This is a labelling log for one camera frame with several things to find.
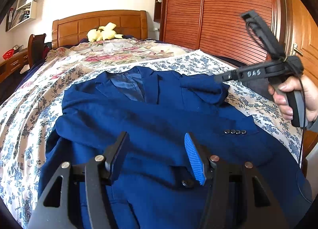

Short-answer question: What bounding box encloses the person's right hand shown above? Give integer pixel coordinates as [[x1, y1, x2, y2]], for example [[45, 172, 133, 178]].
[[267, 74, 318, 123]]

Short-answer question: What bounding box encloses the dark wooden chair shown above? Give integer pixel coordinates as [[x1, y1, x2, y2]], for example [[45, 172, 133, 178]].
[[27, 33, 46, 68]]

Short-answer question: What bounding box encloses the yellow plush toy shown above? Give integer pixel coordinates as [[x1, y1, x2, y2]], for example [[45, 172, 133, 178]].
[[87, 22, 123, 42]]

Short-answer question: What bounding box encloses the wooden bed headboard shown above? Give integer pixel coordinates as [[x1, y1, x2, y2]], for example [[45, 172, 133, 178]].
[[52, 10, 148, 49]]

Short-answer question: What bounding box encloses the red basket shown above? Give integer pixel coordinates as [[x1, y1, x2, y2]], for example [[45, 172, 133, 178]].
[[3, 48, 15, 60]]

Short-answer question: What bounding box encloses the pink floral quilt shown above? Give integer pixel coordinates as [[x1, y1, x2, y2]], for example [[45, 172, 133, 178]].
[[17, 37, 193, 89]]

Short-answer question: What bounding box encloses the white wall shelf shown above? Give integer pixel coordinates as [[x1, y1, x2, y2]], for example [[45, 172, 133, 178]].
[[5, 0, 37, 32]]

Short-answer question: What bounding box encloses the wooden louvered wardrobe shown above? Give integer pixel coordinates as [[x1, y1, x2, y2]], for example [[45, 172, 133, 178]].
[[160, 0, 284, 64]]

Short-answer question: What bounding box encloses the navy blue suit jacket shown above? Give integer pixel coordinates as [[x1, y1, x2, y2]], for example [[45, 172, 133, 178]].
[[38, 67, 311, 228]]

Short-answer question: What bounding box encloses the wooden desk with drawers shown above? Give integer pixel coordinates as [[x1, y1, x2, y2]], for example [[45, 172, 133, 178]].
[[0, 48, 28, 83]]

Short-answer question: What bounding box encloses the blue floral white bedsheet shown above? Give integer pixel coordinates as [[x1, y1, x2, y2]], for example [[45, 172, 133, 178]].
[[0, 49, 304, 229]]

